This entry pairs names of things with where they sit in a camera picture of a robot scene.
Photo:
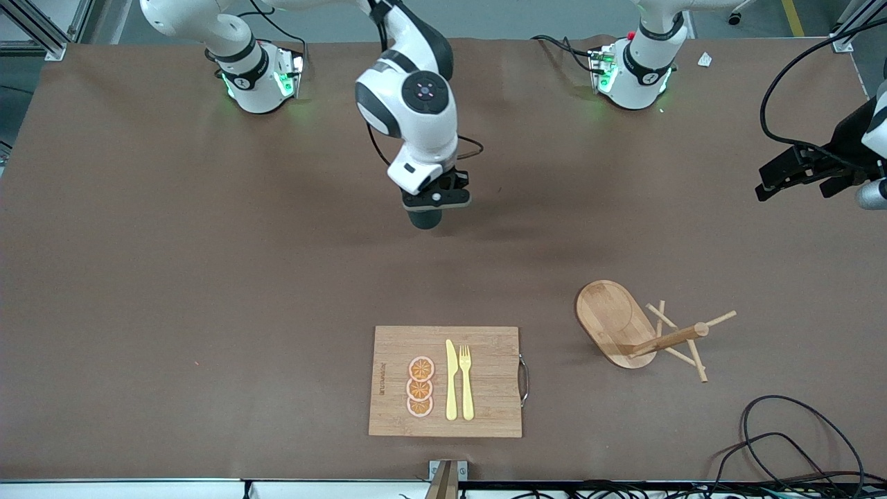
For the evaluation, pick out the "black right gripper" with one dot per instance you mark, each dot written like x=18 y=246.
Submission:
x=444 y=182

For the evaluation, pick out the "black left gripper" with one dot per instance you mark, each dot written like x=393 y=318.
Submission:
x=847 y=141

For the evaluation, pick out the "dark green cup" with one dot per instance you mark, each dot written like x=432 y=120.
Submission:
x=424 y=220

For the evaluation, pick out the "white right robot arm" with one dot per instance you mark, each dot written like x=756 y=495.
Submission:
x=416 y=125

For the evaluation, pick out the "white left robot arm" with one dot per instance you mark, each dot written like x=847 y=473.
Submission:
x=641 y=69

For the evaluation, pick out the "wooden cup rack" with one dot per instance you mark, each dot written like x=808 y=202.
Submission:
x=610 y=319

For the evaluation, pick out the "white paper scrap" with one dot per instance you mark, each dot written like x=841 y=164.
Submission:
x=705 y=59

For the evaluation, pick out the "white leg with black caster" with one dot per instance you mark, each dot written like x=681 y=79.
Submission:
x=734 y=19

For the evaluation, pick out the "toy orange slice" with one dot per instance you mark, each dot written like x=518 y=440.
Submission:
x=421 y=369

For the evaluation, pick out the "bamboo cutting board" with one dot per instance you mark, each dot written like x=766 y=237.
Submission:
x=492 y=374

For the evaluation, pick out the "yellow plastic knife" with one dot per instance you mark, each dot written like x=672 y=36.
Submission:
x=451 y=388

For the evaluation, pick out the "yellow plastic fork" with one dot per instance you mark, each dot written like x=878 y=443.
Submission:
x=467 y=395

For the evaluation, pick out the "brown table cover mat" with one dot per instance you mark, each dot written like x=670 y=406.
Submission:
x=277 y=346

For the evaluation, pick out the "aluminium frame profile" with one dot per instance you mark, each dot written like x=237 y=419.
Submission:
x=82 y=17
x=856 y=24
x=41 y=34

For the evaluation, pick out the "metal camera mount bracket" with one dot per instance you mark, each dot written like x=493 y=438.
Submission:
x=447 y=478

